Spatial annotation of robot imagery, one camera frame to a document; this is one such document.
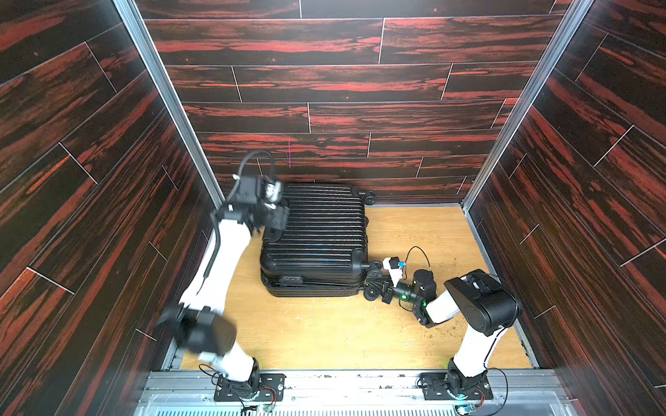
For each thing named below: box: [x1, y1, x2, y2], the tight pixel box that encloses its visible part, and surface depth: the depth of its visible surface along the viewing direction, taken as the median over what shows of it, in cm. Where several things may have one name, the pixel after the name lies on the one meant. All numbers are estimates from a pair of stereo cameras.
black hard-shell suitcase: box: [260, 182, 383, 298], surface depth 86 cm
